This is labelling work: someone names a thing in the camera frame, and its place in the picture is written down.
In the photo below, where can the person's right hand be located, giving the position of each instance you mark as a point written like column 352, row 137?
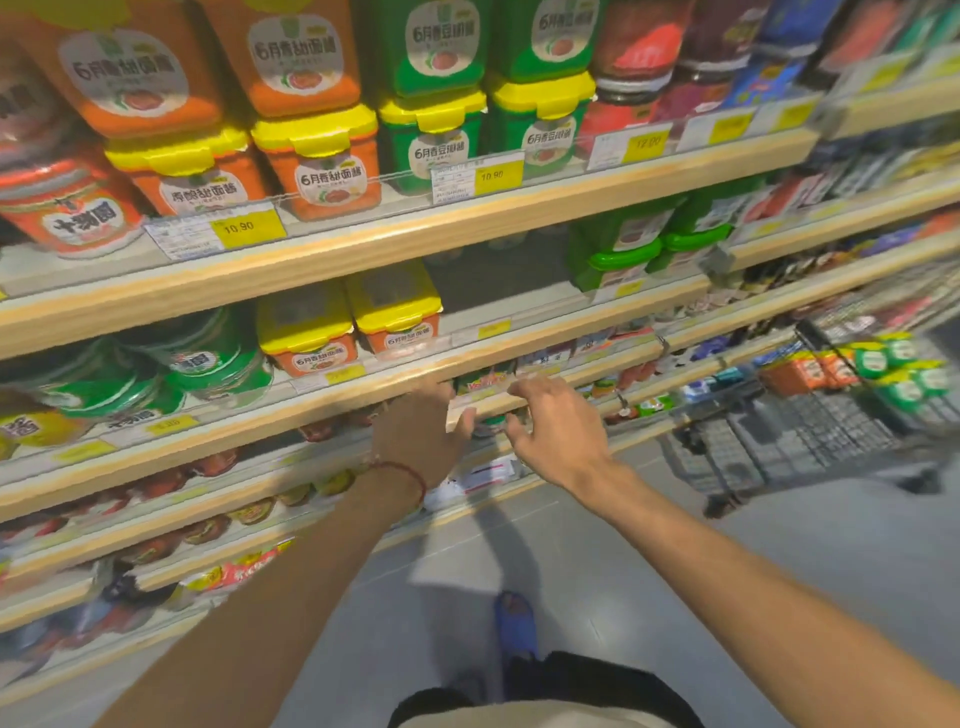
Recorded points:
column 562, row 435

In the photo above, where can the person's left hand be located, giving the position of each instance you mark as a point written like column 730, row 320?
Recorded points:
column 412, row 435

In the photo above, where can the person's left thumb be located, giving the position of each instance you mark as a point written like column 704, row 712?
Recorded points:
column 463, row 427

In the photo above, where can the person's right thumb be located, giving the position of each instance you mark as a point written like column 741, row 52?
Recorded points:
column 517, row 431

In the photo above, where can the person's right forearm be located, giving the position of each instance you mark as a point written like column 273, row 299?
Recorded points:
column 735, row 600

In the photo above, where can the person's left forearm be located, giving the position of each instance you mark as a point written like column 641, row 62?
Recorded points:
column 277, row 600

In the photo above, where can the row of small sauce packets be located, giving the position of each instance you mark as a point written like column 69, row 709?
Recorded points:
column 555, row 356

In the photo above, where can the orange sauce tub yellow lid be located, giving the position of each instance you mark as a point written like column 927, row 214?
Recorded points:
column 307, row 330
column 394, row 307
column 195, row 176
column 322, row 161

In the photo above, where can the blue shoe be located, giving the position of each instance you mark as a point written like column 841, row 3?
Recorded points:
column 516, row 626

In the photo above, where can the wooden shelf board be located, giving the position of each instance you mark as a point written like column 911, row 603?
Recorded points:
column 240, row 427
column 450, row 225
column 825, row 225
column 187, row 517
column 810, row 289
column 885, row 109
column 75, row 600

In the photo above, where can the row of brown jars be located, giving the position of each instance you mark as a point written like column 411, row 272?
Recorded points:
column 247, row 514

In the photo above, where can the yellow and white price tag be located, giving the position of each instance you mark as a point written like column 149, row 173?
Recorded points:
column 630, row 146
column 217, row 231
column 716, row 129
column 784, row 116
column 480, row 178

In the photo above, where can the black shorts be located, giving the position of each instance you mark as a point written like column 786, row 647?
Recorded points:
column 600, row 679

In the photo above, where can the green lidded sauce jar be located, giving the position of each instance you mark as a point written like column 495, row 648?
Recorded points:
column 90, row 382
column 210, row 356

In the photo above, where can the metal shopping cart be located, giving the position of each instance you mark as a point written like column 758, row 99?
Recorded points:
column 787, row 427

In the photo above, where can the row of red yellow packets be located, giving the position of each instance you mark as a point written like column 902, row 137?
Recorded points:
column 225, row 574

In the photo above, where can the row of red jars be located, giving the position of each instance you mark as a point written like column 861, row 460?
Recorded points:
column 187, row 476

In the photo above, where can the small orange sauce tub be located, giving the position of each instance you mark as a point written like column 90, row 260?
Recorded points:
column 795, row 373
column 836, row 367

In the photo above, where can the white shirt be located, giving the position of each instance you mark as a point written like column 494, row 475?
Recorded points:
column 525, row 716

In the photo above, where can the green sauce tub yellow lid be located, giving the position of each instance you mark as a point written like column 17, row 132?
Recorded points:
column 540, row 120
column 431, row 135

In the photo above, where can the red chili sauce jar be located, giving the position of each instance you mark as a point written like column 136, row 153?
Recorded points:
column 641, row 41
column 615, row 116

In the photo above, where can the small green sauce tub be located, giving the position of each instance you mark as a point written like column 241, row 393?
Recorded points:
column 870, row 360
column 904, row 391
column 900, row 350
column 932, row 379

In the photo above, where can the yellow sauce jar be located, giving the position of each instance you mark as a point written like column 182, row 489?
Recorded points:
column 37, row 429

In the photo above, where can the dark sauce jar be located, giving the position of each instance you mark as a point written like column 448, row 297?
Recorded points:
column 712, row 45

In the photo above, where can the red sauce jar white label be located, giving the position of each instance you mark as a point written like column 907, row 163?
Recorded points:
column 71, row 210

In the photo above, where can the blue sauce packet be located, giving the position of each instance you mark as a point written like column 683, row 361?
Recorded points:
column 772, row 60

